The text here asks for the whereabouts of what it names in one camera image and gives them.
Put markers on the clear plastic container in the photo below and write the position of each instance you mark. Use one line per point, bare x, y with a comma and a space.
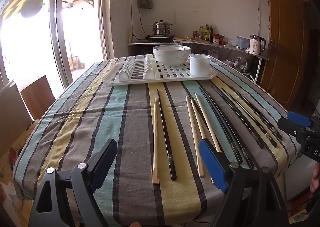
242, 43

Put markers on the small metal shelf unit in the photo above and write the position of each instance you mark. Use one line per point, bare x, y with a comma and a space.
140, 48

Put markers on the striped tablecloth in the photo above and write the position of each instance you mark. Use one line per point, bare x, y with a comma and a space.
100, 116

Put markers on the white plastic dish rack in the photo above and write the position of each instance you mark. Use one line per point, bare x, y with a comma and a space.
172, 74

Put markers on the wooden cutting board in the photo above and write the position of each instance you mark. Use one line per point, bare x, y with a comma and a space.
190, 40

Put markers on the yellow black banner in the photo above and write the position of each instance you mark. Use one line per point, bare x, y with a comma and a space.
22, 4

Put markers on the brown wooden board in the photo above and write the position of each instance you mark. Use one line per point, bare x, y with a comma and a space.
37, 99

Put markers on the white utensil holder cup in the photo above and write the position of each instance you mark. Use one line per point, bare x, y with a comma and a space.
199, 66

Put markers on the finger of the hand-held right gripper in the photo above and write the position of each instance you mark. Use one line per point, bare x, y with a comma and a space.
298, 118
290, 125

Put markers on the sliding door frame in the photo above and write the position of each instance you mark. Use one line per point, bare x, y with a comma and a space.
58, 41

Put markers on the black chopstick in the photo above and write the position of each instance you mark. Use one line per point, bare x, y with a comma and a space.
165, 129
237, 116
255, 111
220, 121
248, 116
246, 155

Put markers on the yellow label sauce bottle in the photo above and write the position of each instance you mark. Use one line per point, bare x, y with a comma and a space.
206, 33

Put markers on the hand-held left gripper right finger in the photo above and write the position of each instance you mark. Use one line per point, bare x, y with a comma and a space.
212, 164

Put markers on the large white bowl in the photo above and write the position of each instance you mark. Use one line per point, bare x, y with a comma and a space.
171, 58

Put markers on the stainless steel steamer pot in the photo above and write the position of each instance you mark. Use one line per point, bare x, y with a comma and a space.
162, 28

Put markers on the small clear bottle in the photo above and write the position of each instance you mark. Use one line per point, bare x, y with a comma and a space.
200, 33

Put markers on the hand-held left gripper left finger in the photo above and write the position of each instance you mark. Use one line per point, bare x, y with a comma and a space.
102, 164

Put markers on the red lid jar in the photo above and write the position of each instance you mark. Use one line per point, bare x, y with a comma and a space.
195, 34

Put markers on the red label jar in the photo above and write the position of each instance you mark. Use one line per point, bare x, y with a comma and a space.
216, 39

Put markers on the beige power strip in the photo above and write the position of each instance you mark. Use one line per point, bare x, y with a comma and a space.
130, 35

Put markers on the black induction cooker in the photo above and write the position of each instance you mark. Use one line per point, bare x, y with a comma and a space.
160, 37

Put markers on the long metal shelf unit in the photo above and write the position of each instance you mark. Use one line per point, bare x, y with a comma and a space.
225, 48

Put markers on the dark sauce bottle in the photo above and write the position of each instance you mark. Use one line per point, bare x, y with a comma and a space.
211, 34

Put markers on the person's right hand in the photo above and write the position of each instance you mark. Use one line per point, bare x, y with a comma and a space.
315, 179

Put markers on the small white bowl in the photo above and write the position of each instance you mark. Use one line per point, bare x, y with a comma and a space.
170, 47

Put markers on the white electric kettle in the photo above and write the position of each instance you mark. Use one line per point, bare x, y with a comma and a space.
255, 46

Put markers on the wooden door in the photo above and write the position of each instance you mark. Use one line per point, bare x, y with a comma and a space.
282, 49

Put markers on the glass cup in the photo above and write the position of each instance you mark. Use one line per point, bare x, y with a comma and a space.
230, 42

